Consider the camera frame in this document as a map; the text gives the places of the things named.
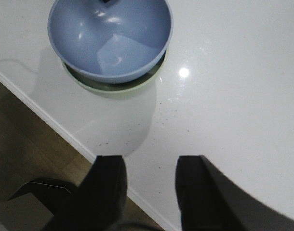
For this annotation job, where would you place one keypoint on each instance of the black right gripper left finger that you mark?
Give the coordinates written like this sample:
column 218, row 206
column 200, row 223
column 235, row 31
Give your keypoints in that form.
column 98, row 202

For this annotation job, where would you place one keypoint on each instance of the green bowl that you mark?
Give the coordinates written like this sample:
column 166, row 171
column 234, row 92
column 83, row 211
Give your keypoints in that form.
column 120, row 90

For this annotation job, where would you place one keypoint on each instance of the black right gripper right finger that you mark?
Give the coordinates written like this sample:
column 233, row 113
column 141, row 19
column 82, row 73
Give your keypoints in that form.
column 209, row 201

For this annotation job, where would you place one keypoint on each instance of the blue bowl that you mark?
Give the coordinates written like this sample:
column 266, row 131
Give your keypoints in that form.
column 110, row 41

